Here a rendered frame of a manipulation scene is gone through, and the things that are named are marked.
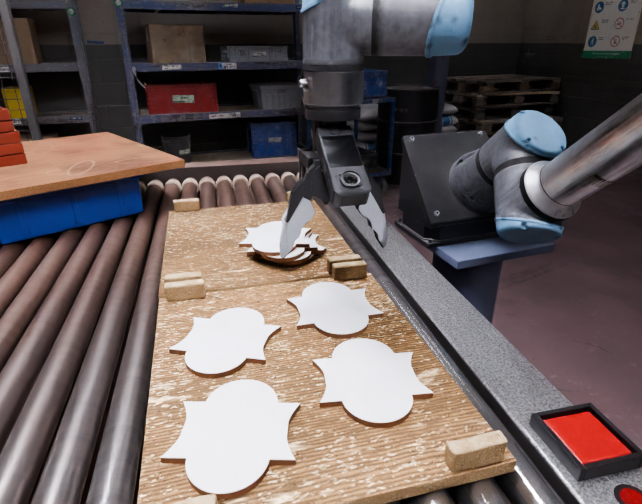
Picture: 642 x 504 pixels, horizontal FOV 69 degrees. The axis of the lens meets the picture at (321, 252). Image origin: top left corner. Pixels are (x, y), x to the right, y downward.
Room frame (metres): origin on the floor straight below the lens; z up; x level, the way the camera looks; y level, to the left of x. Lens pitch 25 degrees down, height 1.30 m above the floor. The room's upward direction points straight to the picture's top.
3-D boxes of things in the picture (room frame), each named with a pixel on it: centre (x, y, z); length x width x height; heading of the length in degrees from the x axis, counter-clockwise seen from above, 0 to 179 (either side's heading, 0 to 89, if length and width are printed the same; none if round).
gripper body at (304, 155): (0.62, -0.01, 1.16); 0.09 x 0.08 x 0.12; 15
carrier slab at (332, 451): (0.48, 0.03, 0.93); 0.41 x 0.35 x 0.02; 15
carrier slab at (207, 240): (0.88, 0.14, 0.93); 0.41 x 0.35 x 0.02; 14
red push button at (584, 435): (0.36, -0.28, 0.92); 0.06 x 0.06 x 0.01; 13
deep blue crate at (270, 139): (5.18, 0.55, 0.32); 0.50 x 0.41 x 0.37; 107
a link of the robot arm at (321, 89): (0.61, -0.01, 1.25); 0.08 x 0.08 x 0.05
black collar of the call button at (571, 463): (0.36, -0.28, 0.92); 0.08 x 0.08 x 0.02; 13
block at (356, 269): (0.70, -0.05, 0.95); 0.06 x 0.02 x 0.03; 105
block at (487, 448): (0.32, -0.15, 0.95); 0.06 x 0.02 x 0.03; 105
